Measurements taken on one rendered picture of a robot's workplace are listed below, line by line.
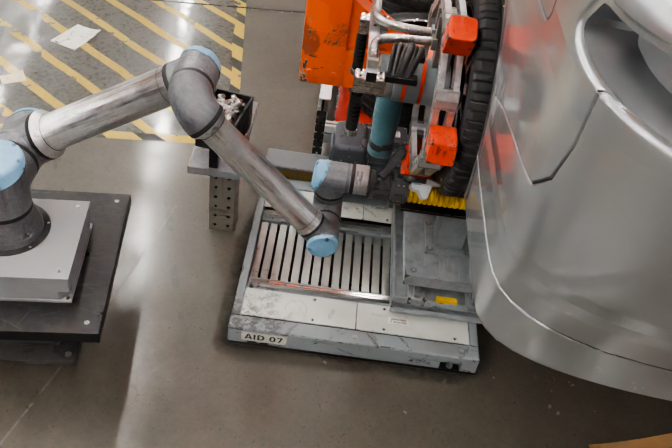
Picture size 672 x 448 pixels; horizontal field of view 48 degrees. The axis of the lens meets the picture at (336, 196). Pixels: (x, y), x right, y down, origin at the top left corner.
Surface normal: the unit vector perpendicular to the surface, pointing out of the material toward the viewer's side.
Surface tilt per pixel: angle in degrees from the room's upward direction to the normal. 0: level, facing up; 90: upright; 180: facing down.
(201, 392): 0
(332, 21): 90
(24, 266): 0
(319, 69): 90
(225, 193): 90
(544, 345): 101
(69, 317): 0
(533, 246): 92
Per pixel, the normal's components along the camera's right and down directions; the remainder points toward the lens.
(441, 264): 0.12, -0.75
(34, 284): 0.05, 0.65
